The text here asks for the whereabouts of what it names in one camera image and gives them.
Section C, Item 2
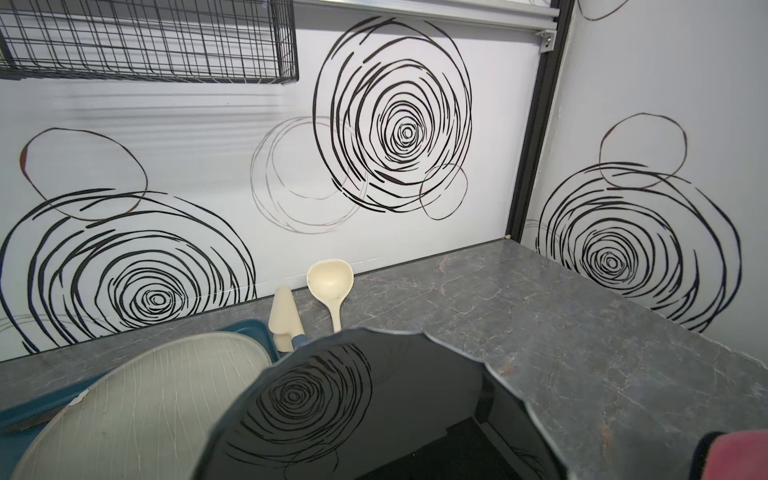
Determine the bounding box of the cream ladle grey handle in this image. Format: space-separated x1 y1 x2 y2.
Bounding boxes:
306 259 354 333

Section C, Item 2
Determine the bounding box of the grey round plate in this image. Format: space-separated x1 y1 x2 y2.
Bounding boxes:
12 332 272 479

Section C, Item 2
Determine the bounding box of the aluminium wall rail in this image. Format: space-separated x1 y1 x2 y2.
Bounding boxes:
299 0 561 53

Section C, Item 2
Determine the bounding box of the teal plastic tray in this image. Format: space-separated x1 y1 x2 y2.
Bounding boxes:
1 319 280 479

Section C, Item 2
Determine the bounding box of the white thermos black lid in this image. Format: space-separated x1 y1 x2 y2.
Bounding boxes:
193 328 571 479

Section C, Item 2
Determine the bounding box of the black wire basket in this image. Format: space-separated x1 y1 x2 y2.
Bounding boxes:
1 0 299 84

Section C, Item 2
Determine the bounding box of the cream spatula blue handle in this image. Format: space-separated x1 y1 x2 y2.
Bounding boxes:
268 285 308 353

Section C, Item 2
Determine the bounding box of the pink microfiber cloth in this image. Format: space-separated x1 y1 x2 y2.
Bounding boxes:
688 429 768 480

